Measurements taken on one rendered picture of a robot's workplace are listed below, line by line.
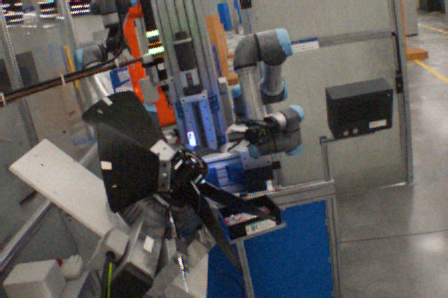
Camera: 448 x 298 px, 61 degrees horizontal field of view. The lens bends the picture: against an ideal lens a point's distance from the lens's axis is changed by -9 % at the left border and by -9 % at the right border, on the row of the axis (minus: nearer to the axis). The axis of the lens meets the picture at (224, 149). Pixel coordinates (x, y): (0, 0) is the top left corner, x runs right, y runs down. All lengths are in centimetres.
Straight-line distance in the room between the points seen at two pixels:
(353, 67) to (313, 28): 43
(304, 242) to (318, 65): 160
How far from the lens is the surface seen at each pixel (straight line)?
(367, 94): 168
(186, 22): 214
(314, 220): 189
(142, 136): 129
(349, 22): 319
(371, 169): 350
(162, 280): 110
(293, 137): 164
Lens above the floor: 163
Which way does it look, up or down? 19 degrees down
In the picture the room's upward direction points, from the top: 12 degrees counter-clockwise
